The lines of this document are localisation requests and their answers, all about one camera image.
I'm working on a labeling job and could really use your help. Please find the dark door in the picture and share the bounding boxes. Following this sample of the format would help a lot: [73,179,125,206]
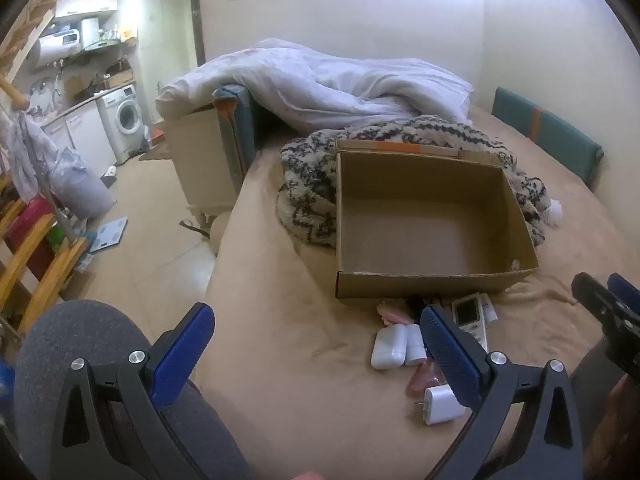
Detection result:
[189,0,207,69]

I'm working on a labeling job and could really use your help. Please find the person's right hand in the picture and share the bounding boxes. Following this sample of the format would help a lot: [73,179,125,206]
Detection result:
[584,374,640,472]

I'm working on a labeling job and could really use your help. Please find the person's right leg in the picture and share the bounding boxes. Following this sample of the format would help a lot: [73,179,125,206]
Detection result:
[569,338,621,480]

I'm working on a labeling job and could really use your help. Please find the hanging pale clothes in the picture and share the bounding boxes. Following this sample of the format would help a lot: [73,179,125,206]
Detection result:
[0,109,59,199]

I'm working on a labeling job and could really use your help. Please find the brown cardboard box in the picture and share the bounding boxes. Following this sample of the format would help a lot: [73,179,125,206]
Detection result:
[334,138,541,300]

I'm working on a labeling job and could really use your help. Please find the white wall cabinet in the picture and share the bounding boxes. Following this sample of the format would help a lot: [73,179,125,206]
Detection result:
[54,0,119,19]

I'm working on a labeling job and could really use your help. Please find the grey stuffed bag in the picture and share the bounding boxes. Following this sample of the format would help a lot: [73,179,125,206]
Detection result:
[49,147,115,219]

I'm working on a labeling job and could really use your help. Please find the bathroom scale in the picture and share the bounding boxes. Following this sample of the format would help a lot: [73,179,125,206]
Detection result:
[88,216,130,254]

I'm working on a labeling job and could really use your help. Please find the white remote control with screen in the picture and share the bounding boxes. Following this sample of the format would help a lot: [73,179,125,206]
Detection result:
[451,296,491,356]

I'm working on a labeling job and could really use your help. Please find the bed with tan sheet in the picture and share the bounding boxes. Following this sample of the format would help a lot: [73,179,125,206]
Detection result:
[204,105,640,480]

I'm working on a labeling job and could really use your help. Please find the white water heater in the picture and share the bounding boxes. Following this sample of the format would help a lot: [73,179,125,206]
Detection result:
[38,29,84,64]

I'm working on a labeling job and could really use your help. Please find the white jar with red label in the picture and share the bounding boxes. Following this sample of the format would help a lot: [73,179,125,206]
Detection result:
[403,323,429,367]

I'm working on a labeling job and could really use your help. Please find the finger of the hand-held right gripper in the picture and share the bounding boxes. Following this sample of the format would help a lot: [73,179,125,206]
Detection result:
[607,272,640,328]
[571,272,640,376]

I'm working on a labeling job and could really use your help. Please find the pink rounded case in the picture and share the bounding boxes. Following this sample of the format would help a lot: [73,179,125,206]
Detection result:
[376,299,417,326]

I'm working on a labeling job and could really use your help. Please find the red bag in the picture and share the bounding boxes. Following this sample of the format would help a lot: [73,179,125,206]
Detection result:
[9,197,52,252]

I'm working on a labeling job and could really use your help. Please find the white duvet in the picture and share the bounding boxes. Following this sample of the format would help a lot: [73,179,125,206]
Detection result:
[154,37,476,137]

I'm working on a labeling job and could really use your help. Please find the cream bed footboard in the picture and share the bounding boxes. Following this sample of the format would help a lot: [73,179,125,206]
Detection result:
[164,106,247,227]

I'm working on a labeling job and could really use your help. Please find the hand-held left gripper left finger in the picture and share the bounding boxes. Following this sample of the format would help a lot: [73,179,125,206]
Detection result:
[61,302,236,480]

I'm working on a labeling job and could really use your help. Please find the white charger plug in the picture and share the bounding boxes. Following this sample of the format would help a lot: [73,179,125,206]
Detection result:
[413,383,474,426]

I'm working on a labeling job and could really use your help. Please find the white kitchen cabinet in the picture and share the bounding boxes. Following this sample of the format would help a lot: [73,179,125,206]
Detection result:
[44,104,119,177]

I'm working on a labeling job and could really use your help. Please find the pink translucent bottle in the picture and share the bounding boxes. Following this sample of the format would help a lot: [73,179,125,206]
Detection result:
[407,359,447,402]

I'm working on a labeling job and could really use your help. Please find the white earbuds case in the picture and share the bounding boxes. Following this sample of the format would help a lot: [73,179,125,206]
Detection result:
[370,323,407,371]

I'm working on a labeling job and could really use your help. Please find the white washing machine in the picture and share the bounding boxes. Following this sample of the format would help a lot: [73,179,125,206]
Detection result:
[95,84,146,164]

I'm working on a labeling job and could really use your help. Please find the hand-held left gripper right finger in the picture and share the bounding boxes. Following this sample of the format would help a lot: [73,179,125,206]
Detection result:
[419,304,586,480]

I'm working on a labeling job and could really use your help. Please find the teal cushion with orange stripe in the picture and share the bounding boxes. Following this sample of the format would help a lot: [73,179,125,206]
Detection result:
[491,86,605,191]
[212,84,261,181]

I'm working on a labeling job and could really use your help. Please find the white blanket tassel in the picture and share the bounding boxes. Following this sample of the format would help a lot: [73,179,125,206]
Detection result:
[544,199,566,229]

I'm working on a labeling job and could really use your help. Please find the black and white patterned blanket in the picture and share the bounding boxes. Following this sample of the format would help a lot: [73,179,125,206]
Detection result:
[276,114,549,250]

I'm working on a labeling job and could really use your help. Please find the wooden chair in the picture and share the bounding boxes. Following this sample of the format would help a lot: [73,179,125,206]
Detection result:
[0,0,97,343]

